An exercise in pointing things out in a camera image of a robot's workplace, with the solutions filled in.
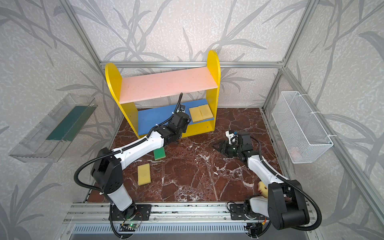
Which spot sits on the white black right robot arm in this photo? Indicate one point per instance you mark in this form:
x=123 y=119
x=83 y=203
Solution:
x=286 y=205

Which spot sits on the clear plastic wall bin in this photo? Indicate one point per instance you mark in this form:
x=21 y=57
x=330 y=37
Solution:
x=48 y=141

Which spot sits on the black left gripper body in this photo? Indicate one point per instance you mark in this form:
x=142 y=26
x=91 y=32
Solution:
x=185 y=119

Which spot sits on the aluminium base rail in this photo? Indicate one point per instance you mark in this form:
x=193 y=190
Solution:
x=163 y=218

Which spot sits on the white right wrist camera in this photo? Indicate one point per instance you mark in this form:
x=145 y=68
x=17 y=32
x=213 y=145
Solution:
x=232 y=137

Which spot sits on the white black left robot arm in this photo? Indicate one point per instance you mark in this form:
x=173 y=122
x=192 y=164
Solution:
x=109 y=166

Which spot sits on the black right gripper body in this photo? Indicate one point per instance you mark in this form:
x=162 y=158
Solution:
x=227 y=147

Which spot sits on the green scouring pad in bin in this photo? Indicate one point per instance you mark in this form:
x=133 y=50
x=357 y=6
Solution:
x=71 y=125

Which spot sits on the yellow pink blue wooden shelf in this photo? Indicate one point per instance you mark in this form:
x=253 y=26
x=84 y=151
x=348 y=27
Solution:
x=127 y=91

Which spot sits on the white wire mesh basket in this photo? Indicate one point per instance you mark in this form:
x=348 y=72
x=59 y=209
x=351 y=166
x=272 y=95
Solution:
x=304 y=136

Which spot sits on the aluminium frame profiles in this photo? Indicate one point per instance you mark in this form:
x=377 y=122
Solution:
x=362 y=182

